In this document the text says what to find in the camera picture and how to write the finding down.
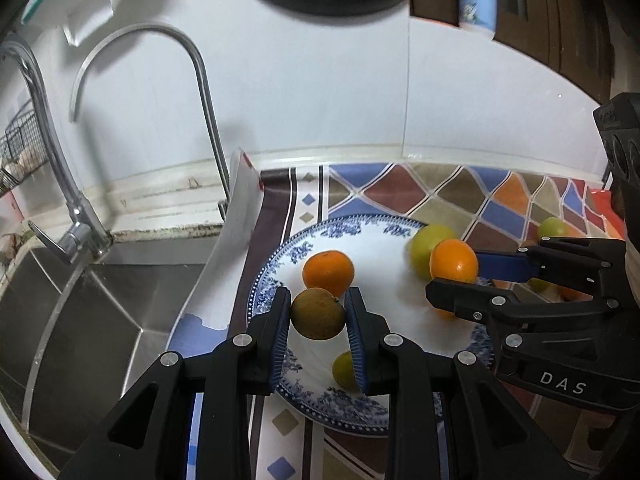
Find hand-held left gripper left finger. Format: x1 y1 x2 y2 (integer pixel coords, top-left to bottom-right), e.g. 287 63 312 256
60 287 292 480

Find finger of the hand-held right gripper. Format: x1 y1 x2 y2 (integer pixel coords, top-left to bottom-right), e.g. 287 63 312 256
475 237 626 291
425 280 621 348

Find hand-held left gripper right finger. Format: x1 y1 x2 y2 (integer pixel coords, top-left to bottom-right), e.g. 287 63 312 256
344 287 566 480

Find medium orange tangerine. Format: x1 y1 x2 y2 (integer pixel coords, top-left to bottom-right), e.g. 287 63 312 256
430 238 479 318

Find small olive-brown fruit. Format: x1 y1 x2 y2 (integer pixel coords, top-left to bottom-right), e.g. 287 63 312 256
290 287 347 341

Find yellow-green apple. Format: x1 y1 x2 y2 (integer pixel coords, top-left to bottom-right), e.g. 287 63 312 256
409 224 463 281

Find blue-rimmed white plate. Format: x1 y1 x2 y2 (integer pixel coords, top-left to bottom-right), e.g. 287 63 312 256
246 214 496 435

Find large orange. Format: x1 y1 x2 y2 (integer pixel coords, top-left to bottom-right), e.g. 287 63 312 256
302 250 355 298

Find large green apple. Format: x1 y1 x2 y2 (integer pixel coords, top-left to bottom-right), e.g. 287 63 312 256
537 216 573 243

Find red mat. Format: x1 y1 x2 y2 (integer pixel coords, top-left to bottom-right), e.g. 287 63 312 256
587 185 626 238

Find colourful diamond-pattern mat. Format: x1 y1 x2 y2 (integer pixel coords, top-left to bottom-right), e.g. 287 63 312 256
165 147 640 480

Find stainless steel sink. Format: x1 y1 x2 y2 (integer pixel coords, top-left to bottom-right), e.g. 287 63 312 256
0 232 226 461

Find slim gooseneck faucet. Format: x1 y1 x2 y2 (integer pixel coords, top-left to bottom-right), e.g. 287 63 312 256
69 22 232 216

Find chrome kitchen faucet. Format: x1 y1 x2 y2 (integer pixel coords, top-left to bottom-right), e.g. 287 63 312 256
0 40 113 263

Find green and white tissue pack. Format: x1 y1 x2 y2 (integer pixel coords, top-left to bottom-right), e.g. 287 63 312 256
20 0 151 47

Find dark wooden window frame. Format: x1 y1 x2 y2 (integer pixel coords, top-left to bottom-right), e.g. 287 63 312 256
410 0 616 101

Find black wire basket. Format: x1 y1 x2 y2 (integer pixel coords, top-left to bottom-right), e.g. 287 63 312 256
0 100 51 196

